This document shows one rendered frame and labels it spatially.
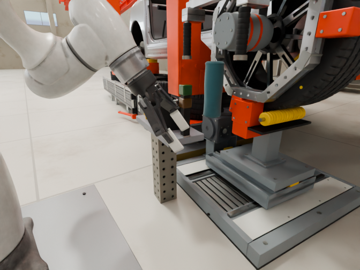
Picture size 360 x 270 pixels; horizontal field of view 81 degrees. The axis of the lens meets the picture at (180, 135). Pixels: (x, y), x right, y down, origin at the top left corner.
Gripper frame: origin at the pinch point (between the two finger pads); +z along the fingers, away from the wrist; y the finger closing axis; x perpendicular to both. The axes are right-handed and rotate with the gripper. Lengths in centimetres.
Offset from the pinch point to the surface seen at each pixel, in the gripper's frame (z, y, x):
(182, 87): -7.8, 22.9, -1.9
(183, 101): -3.2, 21.6, 0.5
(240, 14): -17.4, 19.6, -29.8
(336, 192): 87, 42, -36
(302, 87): 18, 31, -39
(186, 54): -15.3, 44.1, -5.3
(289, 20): -4, 46, -46
